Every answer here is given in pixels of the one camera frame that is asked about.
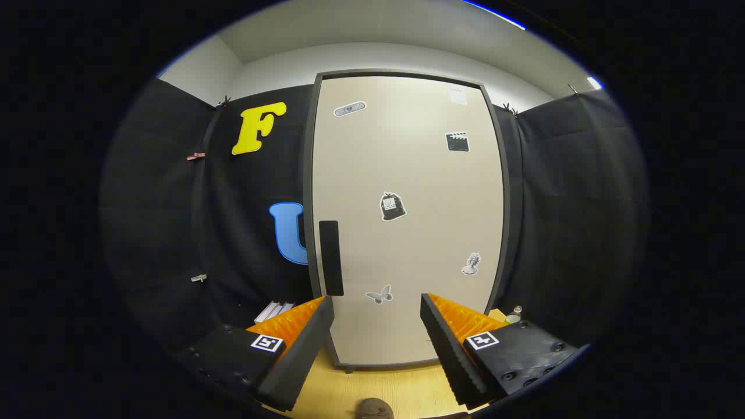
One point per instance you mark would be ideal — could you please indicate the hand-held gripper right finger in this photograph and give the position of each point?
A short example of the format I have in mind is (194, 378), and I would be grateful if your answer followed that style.
(451, 355)

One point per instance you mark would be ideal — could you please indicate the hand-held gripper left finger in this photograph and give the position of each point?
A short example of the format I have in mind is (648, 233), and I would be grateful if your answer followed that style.
(302, 355)

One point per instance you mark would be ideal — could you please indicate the brown fuzzy shoe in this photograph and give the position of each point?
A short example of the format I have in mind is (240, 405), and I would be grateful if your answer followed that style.
(374, 409)

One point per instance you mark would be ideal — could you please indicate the grey shoe cabinet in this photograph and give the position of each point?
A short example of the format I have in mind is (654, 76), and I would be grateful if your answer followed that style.
(308, 174)

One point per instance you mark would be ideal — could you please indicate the white spine book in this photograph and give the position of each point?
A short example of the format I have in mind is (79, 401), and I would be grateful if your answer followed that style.
(265, 313)

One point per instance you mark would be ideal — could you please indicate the small clear bottle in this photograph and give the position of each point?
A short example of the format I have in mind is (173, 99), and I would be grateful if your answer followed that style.
(514, 316)

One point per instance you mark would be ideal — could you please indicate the black backdrop cloth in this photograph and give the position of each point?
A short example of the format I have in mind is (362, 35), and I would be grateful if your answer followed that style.
(163, 203)

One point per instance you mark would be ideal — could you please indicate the pink clothespin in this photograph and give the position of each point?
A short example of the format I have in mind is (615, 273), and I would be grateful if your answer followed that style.
(196, 156)

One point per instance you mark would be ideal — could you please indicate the small ceiling light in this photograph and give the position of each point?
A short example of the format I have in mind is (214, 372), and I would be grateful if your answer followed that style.
(594, 82)

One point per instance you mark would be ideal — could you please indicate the long ceiling light strip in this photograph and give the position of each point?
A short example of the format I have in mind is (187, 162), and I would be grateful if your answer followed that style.
(495, 14)

